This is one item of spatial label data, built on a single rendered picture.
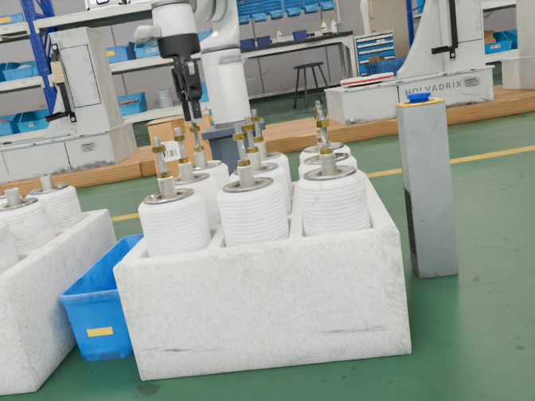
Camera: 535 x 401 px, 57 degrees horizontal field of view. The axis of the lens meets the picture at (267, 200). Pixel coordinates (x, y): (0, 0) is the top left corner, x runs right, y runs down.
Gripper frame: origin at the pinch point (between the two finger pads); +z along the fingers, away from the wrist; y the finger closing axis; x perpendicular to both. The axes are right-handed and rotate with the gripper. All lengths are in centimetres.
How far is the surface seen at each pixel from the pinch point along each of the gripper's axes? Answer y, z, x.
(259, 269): -33.7, 20.0, 2.0
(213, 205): -14.8, 14.6, 2.5
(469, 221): -5, 35, -58
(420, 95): -22.8, 2.7, -34.1
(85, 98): 190, -10, 17
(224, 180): -3.8, 12.9, -2.7
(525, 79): 136, 22, -226
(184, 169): -11.8, 8.1, 5.6
